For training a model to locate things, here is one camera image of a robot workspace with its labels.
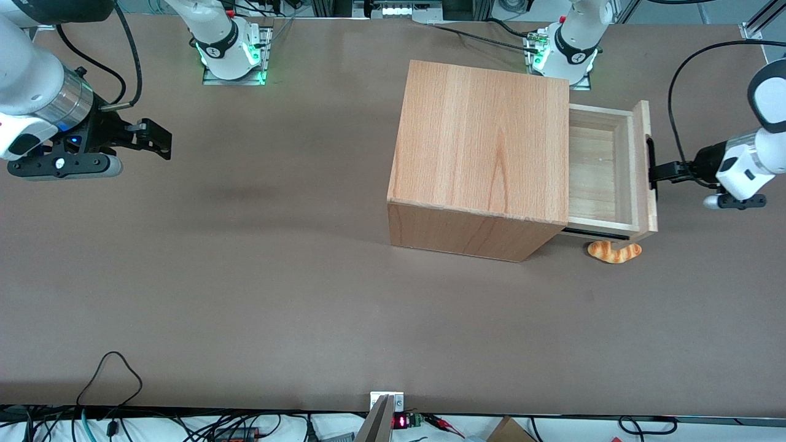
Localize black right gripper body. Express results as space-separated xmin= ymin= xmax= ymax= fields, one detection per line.
xmin=43 ymin=109 xmax=145 ymax=158

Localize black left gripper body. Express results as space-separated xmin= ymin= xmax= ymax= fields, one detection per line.
xmin=693 ymin=141 xmax=730 ymax=187

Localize black drawer handle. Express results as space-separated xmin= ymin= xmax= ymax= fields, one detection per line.
xmin=645 ymin=136 xmax=659 ymax=201

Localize wooden drawer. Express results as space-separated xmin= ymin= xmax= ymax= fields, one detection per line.
xmin=562 ymin=99 xmax=660 ymax=242

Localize wooden drawer cabinet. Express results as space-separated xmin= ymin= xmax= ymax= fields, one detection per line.
xmin=387 ymin=60 xmax=570 ymax=263

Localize toy croissant bread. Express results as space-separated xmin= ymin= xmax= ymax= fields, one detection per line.
xmin=587 ymin=241 xmax=643 ymax=265

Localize white lit device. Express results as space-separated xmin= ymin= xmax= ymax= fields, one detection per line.
xmin=367 ymin=0 xmax=432 ymax=19

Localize brown cardboard piece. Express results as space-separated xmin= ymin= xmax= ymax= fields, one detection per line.
xmin=488 ymin=416 xmax=536 ymax=442

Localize red clip leads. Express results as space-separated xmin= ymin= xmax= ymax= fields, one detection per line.
xmin=424 ymin=414 xmax=466 ymax=439

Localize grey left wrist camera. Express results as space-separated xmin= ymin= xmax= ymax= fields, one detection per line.
xmin=704 ymin=193 xmax=768 ymax=211

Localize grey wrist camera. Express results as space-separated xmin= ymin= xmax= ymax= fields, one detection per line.
xmin=6 ymin=153 xmax=123 ymax=182
xmin=704 ymin=193 xmax=768 ymax=211

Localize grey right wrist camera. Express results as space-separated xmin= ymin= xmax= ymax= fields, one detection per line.
xmin=6 ymin=153 xmax=123 ymax=182

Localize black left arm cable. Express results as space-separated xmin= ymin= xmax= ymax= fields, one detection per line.
xmin=667 ymin=39 xmax=786 ymax=168

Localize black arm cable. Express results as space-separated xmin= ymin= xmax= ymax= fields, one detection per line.
xmin=55 ymin=5 xmax=143 ymax=112
xmin=667 ymin=39 xmax=786 ymax=168

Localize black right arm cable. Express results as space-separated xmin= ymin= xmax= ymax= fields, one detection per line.
xmin=55 ymin=5 xmax=143 ymax=112

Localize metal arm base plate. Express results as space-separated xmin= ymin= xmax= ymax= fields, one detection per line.
xmin=523 ymin=34 xmax=594 ymax=91
xmin=202 ymin=25 xmax=274 ymax=86

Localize aluminium frame profile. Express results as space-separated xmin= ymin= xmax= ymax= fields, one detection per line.
xmin=739 ymin=0 xmax=786 ymax=41

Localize black cable on table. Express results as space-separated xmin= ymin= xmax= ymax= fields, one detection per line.
xmin=429 ymin=17 xmax=542 ymax=55

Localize thin black looped cable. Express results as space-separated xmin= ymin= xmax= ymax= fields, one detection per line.
xmin=76 ymin=351 xmax=144 ymax=407

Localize black coiled floor cable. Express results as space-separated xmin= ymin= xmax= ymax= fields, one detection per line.
xmin=617 ymin=416 xmax=680 ymax=437

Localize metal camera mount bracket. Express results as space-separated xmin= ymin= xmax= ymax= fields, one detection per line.
xmin=370 ymin=391 xmax=405 ymax=413

